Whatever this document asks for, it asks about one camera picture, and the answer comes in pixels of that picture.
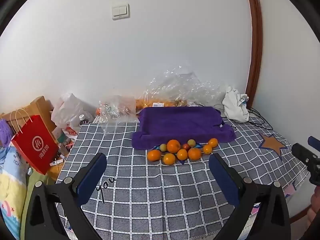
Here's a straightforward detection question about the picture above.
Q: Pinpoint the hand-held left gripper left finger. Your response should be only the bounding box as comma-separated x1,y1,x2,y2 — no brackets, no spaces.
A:
21,152,107,240

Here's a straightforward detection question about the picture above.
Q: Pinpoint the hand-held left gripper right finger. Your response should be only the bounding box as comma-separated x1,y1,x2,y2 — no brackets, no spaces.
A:
209,153,292,240

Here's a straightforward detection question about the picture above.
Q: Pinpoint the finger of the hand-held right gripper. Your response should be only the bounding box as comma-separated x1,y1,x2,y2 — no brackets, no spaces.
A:
307,136,320,153
291,142,320,178

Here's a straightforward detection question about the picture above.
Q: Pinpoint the large orange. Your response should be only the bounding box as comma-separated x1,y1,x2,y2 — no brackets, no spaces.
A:
167,139,181,153

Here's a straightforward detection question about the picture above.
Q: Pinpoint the purple towel covered tray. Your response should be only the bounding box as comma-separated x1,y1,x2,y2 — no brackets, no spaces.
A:
131,106,237,150

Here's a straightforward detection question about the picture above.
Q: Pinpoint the person's right hand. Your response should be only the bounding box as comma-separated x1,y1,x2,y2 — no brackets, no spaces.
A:
307,187,320,224

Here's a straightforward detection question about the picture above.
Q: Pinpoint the yellow wooden stool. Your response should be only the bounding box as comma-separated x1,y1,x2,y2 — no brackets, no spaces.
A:
47,162,63,181

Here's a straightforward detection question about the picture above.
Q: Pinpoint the red and white packet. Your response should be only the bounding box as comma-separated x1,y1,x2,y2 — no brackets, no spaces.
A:
63,125,77,137

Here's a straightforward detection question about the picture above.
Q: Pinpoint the grey checked tablecloth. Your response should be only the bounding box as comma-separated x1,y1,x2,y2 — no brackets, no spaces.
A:
56,115,308,240

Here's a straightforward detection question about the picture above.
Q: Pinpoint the red paper bag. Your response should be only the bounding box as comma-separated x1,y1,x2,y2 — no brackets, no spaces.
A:
11,109,59,176

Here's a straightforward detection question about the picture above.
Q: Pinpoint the small clear plastic bag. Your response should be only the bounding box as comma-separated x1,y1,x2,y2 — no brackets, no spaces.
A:
96,95,140,136

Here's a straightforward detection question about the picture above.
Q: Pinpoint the white plastic bag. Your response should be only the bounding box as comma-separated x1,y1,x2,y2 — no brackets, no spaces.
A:
51,93,95,130

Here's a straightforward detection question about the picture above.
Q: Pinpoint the white crumpled cloth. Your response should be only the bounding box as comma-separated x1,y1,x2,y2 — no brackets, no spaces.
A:
222,86,250,123

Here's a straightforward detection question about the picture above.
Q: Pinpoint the cartoon printed blanket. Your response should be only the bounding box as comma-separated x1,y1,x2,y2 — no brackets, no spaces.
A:
0,144,28,240

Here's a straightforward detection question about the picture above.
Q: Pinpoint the wooden chair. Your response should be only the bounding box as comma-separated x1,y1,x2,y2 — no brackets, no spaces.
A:
0,95,57,135

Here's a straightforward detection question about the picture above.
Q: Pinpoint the heap of oranges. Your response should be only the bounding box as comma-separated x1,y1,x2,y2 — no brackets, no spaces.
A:
136,99,187,109

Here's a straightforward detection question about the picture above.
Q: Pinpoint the large clear plastic bag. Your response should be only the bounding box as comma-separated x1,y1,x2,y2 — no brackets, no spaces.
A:
144,65,227,110

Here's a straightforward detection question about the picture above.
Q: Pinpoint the black cable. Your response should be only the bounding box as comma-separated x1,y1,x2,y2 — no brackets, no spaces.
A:
246,107,276,131

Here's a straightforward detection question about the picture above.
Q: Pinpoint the brown wooden door frame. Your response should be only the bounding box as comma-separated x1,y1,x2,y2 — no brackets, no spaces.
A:
244,0,264,110

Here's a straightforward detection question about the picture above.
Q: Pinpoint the white light switch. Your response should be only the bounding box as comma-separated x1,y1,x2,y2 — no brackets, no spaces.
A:
111,3,130,20

